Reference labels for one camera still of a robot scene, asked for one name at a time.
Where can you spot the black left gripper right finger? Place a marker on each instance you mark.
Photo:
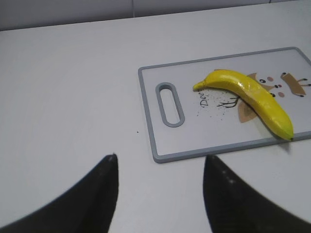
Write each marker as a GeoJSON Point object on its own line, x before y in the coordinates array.
{"type": "Point", "coordinates": [233, 206]}

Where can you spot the grey rimmed white cutting board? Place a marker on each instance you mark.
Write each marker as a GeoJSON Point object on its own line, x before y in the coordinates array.
{"type": "Point", "coordinates": [183, 123]}

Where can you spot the yellow plastic banana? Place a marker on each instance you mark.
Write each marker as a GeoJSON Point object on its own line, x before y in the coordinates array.
{"type": "Point", "coordinates": [252, 93]}

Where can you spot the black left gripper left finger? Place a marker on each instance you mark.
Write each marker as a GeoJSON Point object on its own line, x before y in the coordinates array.
{"type": "Point", "coordinates": [87, 207]}

